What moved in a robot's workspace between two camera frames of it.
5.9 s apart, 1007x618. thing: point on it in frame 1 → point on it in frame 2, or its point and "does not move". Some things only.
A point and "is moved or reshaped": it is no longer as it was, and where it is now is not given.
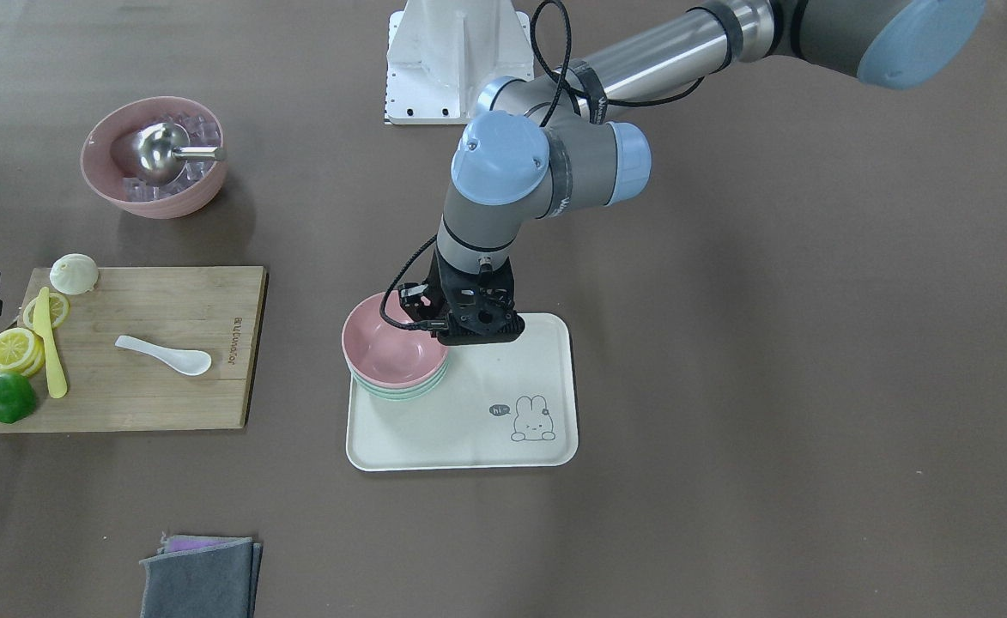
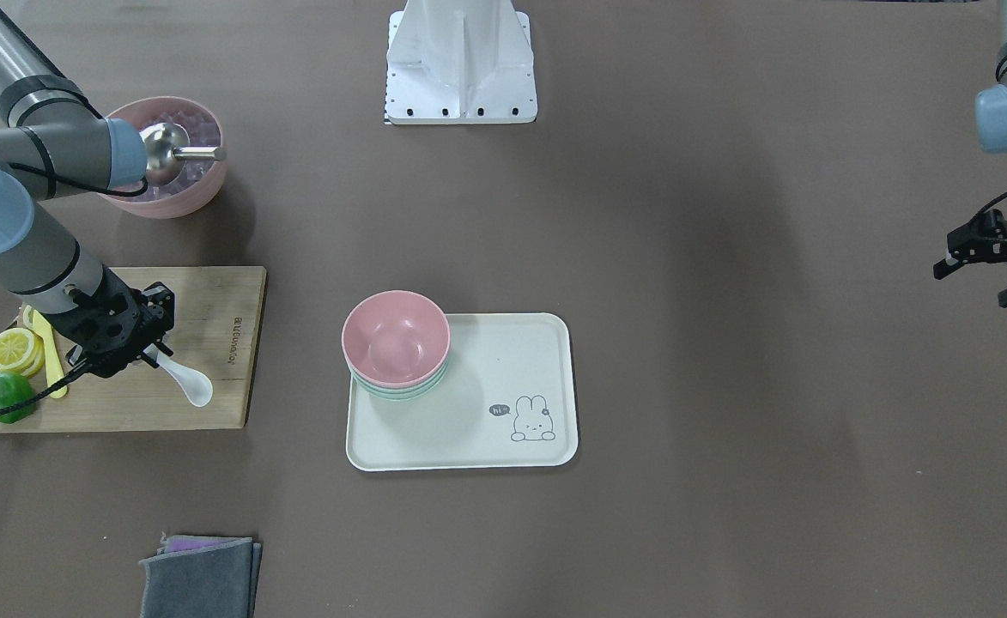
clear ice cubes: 203,132 does not move
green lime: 8,397 does not move
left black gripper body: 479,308 → 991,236
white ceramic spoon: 185,362 is moved or reshaped
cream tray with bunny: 508,404 does not move
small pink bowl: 387,354 does not move
